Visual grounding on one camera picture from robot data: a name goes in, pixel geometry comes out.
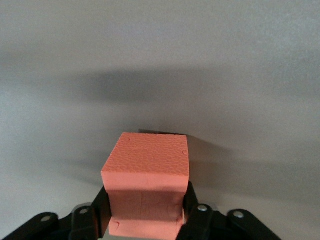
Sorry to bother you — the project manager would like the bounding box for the orange foam block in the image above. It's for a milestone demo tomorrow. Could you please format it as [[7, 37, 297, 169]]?
[[100, 131, 190, 237]]

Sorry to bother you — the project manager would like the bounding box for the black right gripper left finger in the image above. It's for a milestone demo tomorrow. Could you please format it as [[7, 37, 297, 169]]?
[[0, 186, 112, 240]]

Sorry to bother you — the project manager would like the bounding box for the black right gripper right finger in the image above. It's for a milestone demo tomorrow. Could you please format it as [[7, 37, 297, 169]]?
[[179, 181, 284, 240]]

